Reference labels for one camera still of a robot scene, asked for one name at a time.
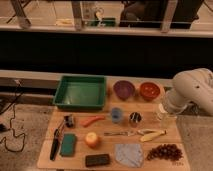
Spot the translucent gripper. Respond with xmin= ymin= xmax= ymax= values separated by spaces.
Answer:
xmin=156 ymin=104 xmax=176 ymax=129

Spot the orange pepper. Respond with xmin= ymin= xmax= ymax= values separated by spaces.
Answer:
xmin=80 ymin=116 xmax=105 ymax=127

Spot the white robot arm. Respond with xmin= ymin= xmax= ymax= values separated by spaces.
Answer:
xmin=156 ymin=68 xmax=213 ymax=129

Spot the metal cup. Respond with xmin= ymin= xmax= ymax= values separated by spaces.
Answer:
xmin=129 ymin=112 xmax=142 ymax=127

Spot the blue paper cup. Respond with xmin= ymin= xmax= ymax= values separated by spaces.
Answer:
xmin=110 ymin=107 xmax=123 ymax=123

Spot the yellow banana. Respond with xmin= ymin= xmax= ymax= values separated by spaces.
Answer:
xmin=137 ymin=130 xmax=166 ymax=142

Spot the bunch of red grapes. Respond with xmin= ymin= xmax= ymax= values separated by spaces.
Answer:
xmin=146 ymin=144 xmax=182 ymax=161

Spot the orange bowl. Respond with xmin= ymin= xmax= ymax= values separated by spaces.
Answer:
xmin=139 ymin=82 xmax=160 ymax=101

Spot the metal fork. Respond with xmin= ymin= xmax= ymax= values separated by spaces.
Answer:
xmin=104 ymin=131 xmax=136 ymax=136

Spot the wooden cutting board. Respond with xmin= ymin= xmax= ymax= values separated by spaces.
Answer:
xmin=36 ymin=75 xmax=192 ymax=171

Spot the blue grey cloth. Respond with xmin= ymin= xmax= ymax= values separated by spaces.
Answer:
xmin=115 ymin=143 xmax=144 ymax=168

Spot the purple bowl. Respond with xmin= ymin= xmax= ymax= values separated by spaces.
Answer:
xmin=113 ymin=80 xmax=135 ymax=100

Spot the yellow apple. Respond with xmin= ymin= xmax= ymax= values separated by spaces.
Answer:
xmin=85 ymin=132 xmax=100 ymax=148

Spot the black eraser block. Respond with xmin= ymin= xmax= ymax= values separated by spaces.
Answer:
xmin=85 ymin=154 xmax=110 ymax=167

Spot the green plastic tray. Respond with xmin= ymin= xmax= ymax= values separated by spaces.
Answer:
xmin=53 ymin=76 xmax=106 ymax=110

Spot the black binder clip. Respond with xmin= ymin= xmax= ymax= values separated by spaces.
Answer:
xmin=64 ymin=115 xmax=74 ymax=128

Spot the green sponge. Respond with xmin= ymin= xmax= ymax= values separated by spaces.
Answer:
xmin=60 ymin=133 xmax=77 ymax=157

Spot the black handled knife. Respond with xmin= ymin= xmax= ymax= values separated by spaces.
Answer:
xmin=50 ymin=121 xmax=64 ymax=161

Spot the black cable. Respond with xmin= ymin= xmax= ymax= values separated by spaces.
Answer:
xmin=0 ymin=79 xmax=27 ymax=154

